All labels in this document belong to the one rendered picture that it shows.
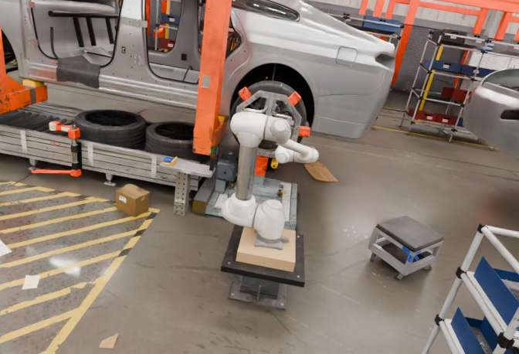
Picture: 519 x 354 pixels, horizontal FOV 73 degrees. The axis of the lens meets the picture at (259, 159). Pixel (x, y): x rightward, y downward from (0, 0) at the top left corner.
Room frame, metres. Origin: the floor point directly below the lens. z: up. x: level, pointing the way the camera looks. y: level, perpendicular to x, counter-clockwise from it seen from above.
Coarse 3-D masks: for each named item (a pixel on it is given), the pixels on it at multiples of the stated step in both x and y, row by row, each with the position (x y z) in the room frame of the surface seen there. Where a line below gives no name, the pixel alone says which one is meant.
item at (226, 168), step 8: (232, 152) 3.17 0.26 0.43; (224, 160) 3.01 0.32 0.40; (232, 160) 3.09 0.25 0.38; (216, 168) 2.96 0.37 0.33; (224, 168) 2.92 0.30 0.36; (232, 168) 2.93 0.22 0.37; (216, 176) 2.94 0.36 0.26; (224, 176) 2.92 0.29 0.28; (232, 176) 2.93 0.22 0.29; (216, 184) 2.98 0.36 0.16; (224, 184) 2.98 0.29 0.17; (216, 192) 2.96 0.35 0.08; (224, 192) 2.98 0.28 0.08
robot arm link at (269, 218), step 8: (272, 200) 1.94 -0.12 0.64; (264, 208) 1.88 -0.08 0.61; (272, 208) 1.87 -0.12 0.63; (280, 208) 1.89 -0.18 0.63; (256, 216) 1.86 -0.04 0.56; (264, 216) 1.85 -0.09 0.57; (272, 216) 1.85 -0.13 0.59; (280, 216) 1.86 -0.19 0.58; (256, 224) 1.85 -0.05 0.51; (264, 224) 1.85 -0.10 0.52; (272, 224) 1.84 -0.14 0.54; (280, 224) 1.86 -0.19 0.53; (264, 232) 1.85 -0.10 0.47; (272, 232) 1.84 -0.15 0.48; (280, 232) 1.87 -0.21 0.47
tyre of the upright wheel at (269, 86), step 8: (272, 80) 3.11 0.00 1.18; (248, 88) 3.00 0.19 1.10; (256, 88) 2.92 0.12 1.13; (264, 88) 2.91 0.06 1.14; (272, 88) 2.91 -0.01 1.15; (280, 88) 2.91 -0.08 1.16; (288, 88) 2.98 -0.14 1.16; (288, 96) 2.90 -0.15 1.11; (296, 104) 2.90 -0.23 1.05; (232, 112) 2.93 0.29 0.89; (304, 112) 2.91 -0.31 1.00; (304, 120) 2.90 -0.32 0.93
